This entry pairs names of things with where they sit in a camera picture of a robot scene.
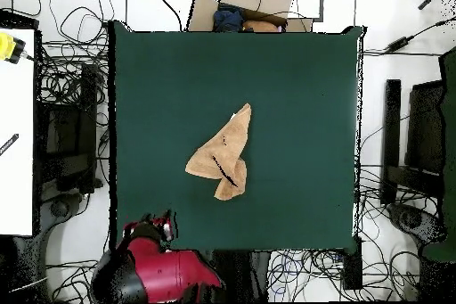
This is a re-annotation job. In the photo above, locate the tan terry towel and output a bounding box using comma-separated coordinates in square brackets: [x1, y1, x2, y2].
[184, 103, 253, 201]

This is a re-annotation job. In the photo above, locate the black flat device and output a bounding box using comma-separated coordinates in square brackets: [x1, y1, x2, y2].
[0, 9, 40, 30]

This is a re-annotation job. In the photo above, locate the black flat panel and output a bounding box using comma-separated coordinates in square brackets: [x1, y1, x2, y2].
[404, 80, 446, 198]

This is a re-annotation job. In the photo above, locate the dark stand foot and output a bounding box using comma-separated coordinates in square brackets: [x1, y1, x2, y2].
[40, 191, 90, 244]
[387, 201, 448, 246]

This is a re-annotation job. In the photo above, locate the black equipment rack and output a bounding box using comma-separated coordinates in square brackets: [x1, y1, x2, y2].
[35, 62, 103, 196]

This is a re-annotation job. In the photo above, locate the dark green table cloth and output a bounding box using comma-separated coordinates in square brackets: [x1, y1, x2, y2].
[108, 20, 366, 254]

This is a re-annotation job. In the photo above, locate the white desk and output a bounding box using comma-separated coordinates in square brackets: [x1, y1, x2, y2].
[0, 27, 37, 237]

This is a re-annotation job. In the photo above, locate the black marker pen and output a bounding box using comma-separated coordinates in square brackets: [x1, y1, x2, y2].
[0, 133, 20, 157]

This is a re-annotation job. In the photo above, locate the black rectangular box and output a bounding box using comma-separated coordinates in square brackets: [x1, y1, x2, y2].
[342, 237, 363, 291]

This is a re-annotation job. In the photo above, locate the dark blue garment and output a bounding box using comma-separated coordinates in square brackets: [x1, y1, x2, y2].
[212, 4, 245, 33]

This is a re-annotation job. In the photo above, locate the orange garment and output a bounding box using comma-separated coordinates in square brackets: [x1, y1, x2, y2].
[241, 19, 281, 33]

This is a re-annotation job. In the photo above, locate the yellow and black tool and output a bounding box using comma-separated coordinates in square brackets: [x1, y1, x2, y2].
[0, 30, 35, 65]

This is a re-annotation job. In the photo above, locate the black upright bar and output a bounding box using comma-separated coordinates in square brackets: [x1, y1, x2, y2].
[380, 78, 403, 206]

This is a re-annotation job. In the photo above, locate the dark green hanging cloth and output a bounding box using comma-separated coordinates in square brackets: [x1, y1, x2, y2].
[421, 46, 456, 262]

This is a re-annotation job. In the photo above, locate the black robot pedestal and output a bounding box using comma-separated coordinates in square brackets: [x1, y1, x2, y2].
[213, 250, 273, 303]

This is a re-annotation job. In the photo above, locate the black cable tangle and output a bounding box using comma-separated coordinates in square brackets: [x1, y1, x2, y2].
[268, 166, 423, 303]
[45, 259, 99, 304]
[35, 0, 115, 105]

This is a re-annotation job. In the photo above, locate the black power adapter with cable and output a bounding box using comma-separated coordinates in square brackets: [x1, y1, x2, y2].
[384, 14, 456, 53]

